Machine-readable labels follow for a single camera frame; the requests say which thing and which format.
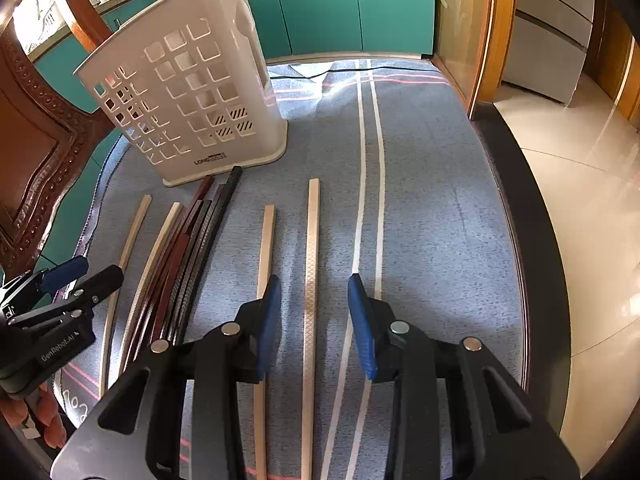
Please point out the wood framed glass sliding door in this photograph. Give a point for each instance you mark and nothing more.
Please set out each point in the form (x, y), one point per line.
(460, 20)

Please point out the black patterned chopstick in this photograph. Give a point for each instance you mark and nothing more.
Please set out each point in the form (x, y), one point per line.
(229, 195)

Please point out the grey refrigerator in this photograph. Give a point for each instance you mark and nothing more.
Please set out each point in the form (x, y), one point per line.
(545, 35)

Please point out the carved wooden chair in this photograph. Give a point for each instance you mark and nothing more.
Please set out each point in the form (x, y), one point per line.
(30, 160)

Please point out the white plastic utensil basket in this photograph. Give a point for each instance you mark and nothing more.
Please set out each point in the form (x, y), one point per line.
(200, 110)

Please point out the brown wooden door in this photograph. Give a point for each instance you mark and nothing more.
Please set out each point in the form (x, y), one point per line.
(612, 60)

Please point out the blue striped tablecloth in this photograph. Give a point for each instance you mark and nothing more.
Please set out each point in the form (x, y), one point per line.
(425, 210)

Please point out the teal lower kitchen cabinets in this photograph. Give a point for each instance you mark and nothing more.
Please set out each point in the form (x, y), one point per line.
(320, 5)

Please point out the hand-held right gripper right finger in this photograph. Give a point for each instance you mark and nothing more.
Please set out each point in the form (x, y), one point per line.
(361, 330)

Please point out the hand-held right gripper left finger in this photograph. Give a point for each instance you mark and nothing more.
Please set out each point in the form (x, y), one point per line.
(267, 330)

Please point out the person's left hand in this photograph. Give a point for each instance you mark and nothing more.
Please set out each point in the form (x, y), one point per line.
(45, 417)

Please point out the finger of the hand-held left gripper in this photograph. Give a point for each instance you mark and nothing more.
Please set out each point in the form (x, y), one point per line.
(102, 282)
(65, 271)

